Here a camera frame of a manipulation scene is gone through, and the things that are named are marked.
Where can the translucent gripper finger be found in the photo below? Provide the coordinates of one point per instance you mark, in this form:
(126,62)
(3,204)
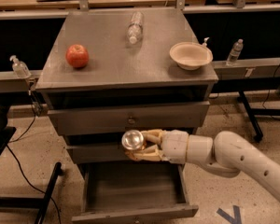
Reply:
(148,154)
(153,136)

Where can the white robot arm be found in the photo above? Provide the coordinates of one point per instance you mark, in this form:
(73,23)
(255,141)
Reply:
(227,154)

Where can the standing water bottle right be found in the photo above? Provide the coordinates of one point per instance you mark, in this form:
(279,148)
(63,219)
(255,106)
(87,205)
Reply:
(235,52)

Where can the grey top drawer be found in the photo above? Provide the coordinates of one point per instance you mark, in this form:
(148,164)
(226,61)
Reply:
(117,119)

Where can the small pump bottle behind bowl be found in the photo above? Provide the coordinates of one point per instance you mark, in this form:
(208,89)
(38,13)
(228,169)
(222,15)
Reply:
(205,40)

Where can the grey middle drawer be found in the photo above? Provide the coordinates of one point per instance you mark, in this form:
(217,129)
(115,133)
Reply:
(103,152)

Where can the hand sanitizer pump bottle left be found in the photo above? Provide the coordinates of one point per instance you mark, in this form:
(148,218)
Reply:
(20,68)

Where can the white paper bowl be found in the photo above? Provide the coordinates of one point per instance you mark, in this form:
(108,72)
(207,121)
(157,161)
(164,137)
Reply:
(191,56)

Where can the red apple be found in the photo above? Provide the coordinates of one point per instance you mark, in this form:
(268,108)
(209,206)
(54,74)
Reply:
(77,56)

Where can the clear plastic water bottle lying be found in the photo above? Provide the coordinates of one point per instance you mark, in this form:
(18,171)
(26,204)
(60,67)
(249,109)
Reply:
(135,29)

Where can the grey drawer cabinet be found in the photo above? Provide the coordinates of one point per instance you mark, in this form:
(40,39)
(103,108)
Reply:
(119,73)

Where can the orange soda can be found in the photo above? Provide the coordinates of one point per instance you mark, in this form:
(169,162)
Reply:
(133,140)

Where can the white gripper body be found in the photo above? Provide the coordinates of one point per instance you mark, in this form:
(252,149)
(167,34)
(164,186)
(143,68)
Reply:
(174,146)

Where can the black stand base left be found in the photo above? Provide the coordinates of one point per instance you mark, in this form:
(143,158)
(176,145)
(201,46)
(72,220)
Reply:
(40,204)

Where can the grey open bottom drawer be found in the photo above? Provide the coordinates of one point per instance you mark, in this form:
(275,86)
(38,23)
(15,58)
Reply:
(133,192)

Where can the black table leg with caster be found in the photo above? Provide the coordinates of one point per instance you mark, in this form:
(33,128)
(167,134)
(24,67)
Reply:
(258,136)

